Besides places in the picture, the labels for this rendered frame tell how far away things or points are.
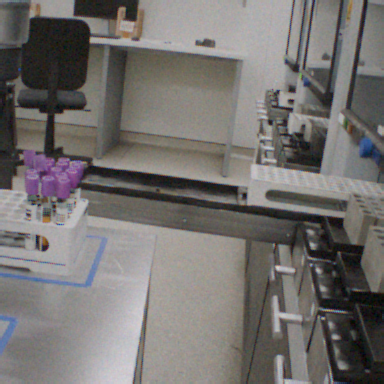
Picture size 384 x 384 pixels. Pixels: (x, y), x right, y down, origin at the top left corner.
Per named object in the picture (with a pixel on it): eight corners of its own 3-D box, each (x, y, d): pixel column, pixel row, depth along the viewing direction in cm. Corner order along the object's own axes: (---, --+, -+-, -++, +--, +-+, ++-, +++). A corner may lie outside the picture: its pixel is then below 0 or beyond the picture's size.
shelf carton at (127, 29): (115, 37, 410) (118, 7, 402) (121, 36, 431) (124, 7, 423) (136, 39, 409) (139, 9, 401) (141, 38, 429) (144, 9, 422)
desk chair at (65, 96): (4, 183, 329) (10, 14, 295) (11, 156, 387) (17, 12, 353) (97, 186, 345) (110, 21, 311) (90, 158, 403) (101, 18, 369)
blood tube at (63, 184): (54, 261, 65) (58, 176, 61) (67, 263, 65) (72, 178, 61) (51, 267, 63) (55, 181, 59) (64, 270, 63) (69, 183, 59)
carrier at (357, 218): (367, 254, 80) (376, 217, 78) (354, 252, 80) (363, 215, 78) (353, 226, 90) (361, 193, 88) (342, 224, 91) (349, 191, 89)
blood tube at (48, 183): (52, 267, 64) (55, 180, 60) (39, 267, 63) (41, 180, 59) (50, 260, 65) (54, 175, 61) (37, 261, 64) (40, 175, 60)
